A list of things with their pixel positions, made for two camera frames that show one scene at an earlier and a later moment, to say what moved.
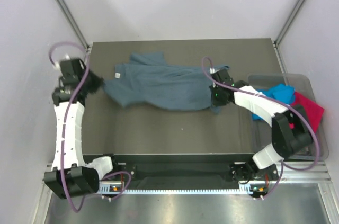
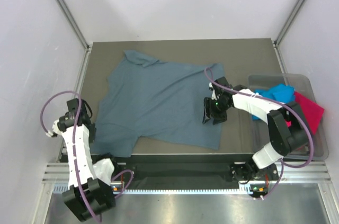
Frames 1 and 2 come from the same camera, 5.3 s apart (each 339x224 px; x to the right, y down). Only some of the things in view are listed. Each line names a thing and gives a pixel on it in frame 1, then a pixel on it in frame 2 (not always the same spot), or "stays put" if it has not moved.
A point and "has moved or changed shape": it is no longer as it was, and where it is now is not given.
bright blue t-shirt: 279,92 stays put
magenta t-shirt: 314,111 stays put
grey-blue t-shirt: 147,81 has moved or changed shape
